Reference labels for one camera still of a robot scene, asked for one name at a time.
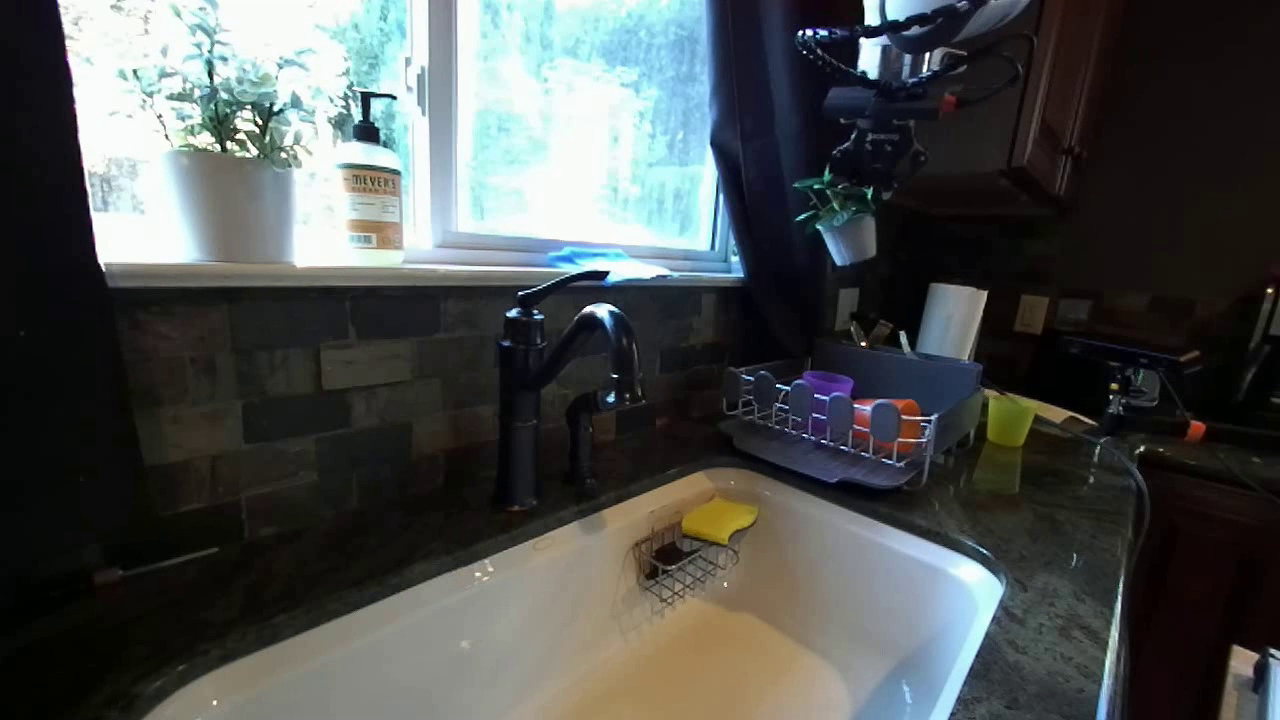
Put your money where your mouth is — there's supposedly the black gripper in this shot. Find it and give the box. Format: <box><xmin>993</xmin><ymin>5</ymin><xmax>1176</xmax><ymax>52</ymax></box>
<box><xmin>821</xmin><ymin>82</ymin><xmax>928</xmax><ymax>191</ymax></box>

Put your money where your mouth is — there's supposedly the small white flower pot plant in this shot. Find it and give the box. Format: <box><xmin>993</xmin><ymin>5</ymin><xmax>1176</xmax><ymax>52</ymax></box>
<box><xmin>792</xmin><ymin>163</ymin><xmax>883</xmax><ymax>274</ymax></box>

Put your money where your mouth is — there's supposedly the stainless steel drying rack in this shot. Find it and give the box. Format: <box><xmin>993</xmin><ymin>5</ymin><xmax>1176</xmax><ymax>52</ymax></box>
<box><xmin>718</xmin><ymin>361</ymin><xmax>943</xmax><ymax>476</ymax></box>

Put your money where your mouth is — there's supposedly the dark curtain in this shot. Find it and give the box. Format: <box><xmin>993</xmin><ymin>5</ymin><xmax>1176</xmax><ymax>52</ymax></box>
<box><xmin>704</xmin><ymin>0</ymin><xmax>844</xmax><ymax>357</ymax></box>
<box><xmin>0</xmin><ymin>0</ymin><xmax>130</xmax><ymax>633</ymax></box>

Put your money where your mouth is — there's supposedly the dark wooden cabinet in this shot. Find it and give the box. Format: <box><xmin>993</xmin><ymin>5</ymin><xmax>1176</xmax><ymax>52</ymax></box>
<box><xmin>1004</xmin><ymin>0</ymin><xmax>1115</xmax><ymax>209</ymax></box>

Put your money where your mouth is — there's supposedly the white paper towel roll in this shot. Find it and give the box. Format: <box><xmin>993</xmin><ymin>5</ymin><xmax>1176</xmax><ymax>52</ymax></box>
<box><xmin>912</xmin><ymin>279</ymin><xmax>993</xmax><ymax>365</ymax></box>

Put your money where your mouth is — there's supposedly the purple plastic cup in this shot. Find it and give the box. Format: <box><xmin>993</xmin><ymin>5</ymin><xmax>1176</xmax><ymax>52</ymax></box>
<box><xmin>794</xmin><ymin>370</ymin><xmax>860</xmax><ymax>413</ymax></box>

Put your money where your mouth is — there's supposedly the orange plastic cup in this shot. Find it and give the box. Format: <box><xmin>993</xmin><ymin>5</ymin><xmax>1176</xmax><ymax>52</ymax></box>
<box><xmin>852</xmin><ymin>391</ymin><xmax>928</xmax><ymax>460</ymax></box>

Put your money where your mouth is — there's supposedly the white framed window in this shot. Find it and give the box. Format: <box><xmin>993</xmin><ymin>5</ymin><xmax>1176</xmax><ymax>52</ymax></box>
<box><xmin>55</xmin><ymin>0</ymin><xmax>744</xmax><ymax>292</ymax></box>

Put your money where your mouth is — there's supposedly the blue cloth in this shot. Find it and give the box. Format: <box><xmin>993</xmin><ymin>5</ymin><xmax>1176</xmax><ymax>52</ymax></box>
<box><xmin>536</xmin><ymin>245</ymin><xmax>674</xmax><ymax>283</ymax></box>

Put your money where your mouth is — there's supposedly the green plastic cup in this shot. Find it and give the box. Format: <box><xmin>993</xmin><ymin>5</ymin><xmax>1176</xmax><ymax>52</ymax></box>
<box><xmin>982</xmin><ymin>387</ymin><xmax>1041</xmax><ymax>452</ymax></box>

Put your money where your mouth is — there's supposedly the black coffee machine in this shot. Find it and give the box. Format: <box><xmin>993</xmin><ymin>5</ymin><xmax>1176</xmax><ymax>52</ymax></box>
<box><xmin>1054</xmin><ymin>326</ymin><xmax>1211</xmax><ymax>435</ymax></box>

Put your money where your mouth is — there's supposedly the yellow sponge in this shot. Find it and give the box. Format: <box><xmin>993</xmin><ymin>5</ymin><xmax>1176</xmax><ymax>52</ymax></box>
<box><xmin>674</xmin><ymin>497</ymin><xmax>763</xmax><ymax>549</ymax></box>

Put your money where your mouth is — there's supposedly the dark bronze faucet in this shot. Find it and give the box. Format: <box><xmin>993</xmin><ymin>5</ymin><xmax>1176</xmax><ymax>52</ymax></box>
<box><xmin>493</xmin><ymin>268</ymin><xmax>646</xmax><ymax>519</ymax></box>

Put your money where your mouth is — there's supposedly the white kitchen sink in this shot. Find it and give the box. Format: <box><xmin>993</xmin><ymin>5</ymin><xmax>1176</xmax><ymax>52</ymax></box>
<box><xmin>140</xmin><ymin>455</ymin><xmax>1009</xmax><ymax>720</ymax></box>

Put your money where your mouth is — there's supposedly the brown label soap dispenser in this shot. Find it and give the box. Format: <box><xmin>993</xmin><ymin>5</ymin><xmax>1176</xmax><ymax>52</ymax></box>
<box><xmin>333</xmin><ymin>87</ymin><xmax>409</xmax><ymax>258</ymax></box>

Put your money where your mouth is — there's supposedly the large white potted plant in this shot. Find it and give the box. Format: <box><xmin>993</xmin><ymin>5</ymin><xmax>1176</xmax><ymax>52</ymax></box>
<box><xmin>115</xmin><ymin>0</ymin><xmax>321</xmax><ymax>268</ymax></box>

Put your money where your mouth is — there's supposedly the wire dish rack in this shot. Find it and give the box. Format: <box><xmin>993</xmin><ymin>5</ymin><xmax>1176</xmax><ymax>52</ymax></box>
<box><xmin>717</xmin><ymin>343</ymin><xmax>986</xmax><ymax>497</ymax></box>

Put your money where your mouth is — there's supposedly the wire sponge basket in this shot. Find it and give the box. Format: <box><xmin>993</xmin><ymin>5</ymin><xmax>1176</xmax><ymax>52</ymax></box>
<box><xmin>628</xmin><ymin>519</ymin><xmax>744</xmax><ymax>610</ymax></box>

